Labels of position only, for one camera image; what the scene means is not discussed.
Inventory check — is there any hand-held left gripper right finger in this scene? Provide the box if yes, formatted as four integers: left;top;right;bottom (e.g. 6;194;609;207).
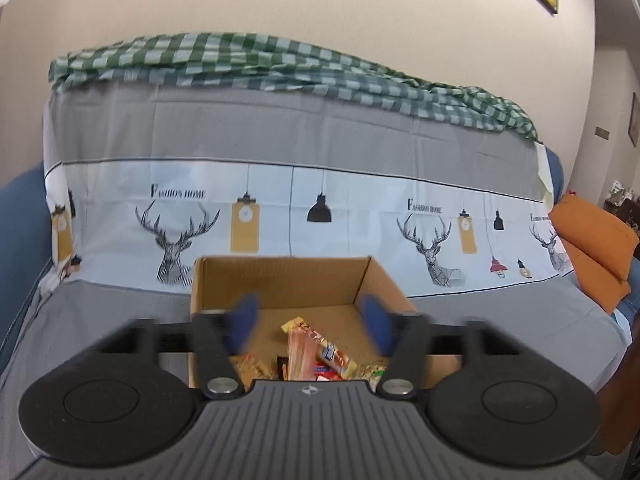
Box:
356;292;531;401

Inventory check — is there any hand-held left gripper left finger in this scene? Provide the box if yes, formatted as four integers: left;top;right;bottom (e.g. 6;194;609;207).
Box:
90;294;261;401

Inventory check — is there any gold round snack bag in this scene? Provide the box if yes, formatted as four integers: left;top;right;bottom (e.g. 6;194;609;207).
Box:
235;354;276;381

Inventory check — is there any green pea snack bag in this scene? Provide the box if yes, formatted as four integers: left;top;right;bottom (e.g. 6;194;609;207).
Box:
357;359;388;388

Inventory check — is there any yellow candy packet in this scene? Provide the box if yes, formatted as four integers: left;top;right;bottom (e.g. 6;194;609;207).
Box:
280;316;358;377

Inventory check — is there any long red snack packet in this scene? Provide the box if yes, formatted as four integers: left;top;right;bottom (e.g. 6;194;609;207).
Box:
286;332;321;382

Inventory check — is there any cardboard box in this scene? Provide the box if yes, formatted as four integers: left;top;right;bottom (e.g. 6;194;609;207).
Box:
189;256;463;391

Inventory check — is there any orange cushion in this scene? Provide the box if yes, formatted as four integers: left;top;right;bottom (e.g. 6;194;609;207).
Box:
548;192;640;281
560;240;632;313

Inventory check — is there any green checked cloth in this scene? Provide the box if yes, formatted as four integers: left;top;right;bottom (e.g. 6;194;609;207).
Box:
48;32;541;143

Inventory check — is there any dark wooden cabinet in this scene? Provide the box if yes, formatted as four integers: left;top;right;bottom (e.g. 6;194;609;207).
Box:
602;180;640;246

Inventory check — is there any small framed wall picture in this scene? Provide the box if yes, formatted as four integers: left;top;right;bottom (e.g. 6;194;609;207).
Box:
627;91;640;148

